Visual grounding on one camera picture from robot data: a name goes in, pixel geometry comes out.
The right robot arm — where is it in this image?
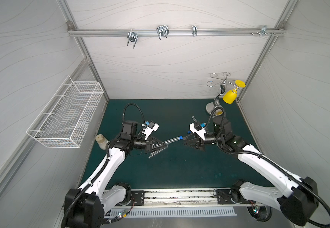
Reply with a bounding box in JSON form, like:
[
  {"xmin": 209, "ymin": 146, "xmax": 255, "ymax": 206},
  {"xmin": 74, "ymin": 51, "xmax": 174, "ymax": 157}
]
[{"xmin": 184, "ymin": 106, "xmax": 330, "ymax": 228}]

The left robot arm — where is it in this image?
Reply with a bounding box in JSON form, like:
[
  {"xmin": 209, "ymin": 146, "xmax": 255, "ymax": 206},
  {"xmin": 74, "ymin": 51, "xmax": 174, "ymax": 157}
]
[{"xmin": 61, "ymin": 119, "xmax": 168, "ymax": 228}]

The green table mat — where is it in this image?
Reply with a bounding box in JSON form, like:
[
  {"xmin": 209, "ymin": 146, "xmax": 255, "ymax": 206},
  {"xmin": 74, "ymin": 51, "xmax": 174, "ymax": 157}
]
[{"xmin": 98, "ymin": 99, "xmax": 271, "ymax": 189}]

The chrome cup holder stand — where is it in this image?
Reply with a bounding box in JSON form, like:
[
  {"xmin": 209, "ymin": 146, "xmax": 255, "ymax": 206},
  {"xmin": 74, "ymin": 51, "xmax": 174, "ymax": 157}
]
[{"xmin": 205, "ymin": 72, "xmax": 239, "ymax": 115}]

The beige plastic bottle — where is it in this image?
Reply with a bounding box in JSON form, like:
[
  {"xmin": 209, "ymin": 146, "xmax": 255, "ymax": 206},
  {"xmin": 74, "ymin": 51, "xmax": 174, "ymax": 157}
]
[{"xmin": 95, "ymin": 134, "xmax": 110, "ymax": 150}]

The metal clamp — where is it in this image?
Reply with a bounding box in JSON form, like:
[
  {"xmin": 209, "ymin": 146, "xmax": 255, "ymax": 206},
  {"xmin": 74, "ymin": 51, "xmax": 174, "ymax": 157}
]
[
  {"xmin": 156, "ymin": 25, "xmax": 169, "ymax": 40},
  {"xmin": 192, "ymin": 25, "xmax": 198, "ymax": 37},
  {"xmin": 127, "ymin": 31, "xmax": 138, "ymax": 48},
  {"xmin": 250, "ymin": 25, "xmax": 276, "ymax": 37}
]

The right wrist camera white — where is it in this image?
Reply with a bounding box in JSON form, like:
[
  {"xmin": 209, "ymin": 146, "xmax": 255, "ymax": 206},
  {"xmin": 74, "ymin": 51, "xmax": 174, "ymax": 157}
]
[{"xmin": 190, "ymin": 121, "xmax": 206, "ymax": 140}]

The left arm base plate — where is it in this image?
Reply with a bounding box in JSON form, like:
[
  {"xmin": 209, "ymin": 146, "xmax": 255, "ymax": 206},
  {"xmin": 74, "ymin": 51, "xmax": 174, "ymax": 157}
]
[{"xmin": 115, "ymin": 191, "xmax": 145, "ymax": 207}]

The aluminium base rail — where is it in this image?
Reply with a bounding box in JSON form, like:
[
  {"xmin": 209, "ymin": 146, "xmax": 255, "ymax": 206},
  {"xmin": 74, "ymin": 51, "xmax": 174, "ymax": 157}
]
[{"xmin": 62, "ymin": 186, "xmax": 296, "ymax": 210}]

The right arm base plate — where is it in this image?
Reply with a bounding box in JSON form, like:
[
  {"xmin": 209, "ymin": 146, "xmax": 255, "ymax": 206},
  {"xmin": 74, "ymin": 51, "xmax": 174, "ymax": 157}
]
[{"xmin": 212, "ymin": 189, "xmax": 256, "ymax": 205}]

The white slotted cable duct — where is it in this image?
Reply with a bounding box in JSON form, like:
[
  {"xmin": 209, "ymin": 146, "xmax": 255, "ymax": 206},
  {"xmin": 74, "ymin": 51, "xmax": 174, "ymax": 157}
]
[{"xmin": 107, "ymin": 207, "xmax": 238, "ymax": 219}]

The white wire basket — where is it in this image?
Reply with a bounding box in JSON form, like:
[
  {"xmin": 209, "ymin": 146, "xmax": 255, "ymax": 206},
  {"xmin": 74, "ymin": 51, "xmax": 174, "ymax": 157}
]
[{"xmin": 26, "ymin": 76, "xmax": 104, "ymax": 148}]

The aluminium crossbar rail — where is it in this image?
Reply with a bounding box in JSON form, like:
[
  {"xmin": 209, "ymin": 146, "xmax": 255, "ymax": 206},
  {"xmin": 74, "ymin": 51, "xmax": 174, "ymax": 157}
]
[{"xmin": 68, "ymin": 27, "xmax": 287, "ymax": 37}]

